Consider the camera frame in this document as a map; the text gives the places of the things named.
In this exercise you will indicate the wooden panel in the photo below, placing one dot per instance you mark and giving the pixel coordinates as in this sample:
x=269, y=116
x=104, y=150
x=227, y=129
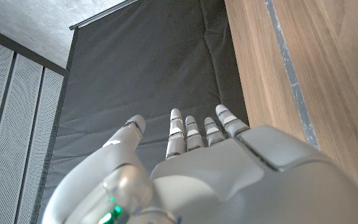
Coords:
x=291, y=74

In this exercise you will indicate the black backdrop curtain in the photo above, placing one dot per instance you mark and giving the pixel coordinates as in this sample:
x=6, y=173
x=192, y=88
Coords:
x=135, y=62

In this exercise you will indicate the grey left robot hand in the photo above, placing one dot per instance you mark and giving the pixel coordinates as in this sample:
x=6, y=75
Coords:
x=244, y=180

